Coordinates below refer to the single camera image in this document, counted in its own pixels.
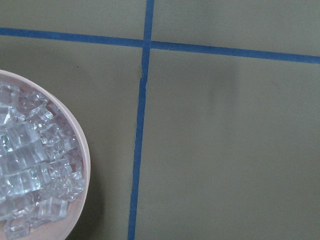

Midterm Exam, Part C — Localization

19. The clear ice cubes pile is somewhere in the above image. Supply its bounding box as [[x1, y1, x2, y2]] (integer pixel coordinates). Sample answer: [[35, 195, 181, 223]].
[[0, 80, 85, 240]]

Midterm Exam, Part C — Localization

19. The pink bowl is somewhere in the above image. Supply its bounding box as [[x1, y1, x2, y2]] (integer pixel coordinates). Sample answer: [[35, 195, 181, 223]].
[[0, 69, 91, 240]]

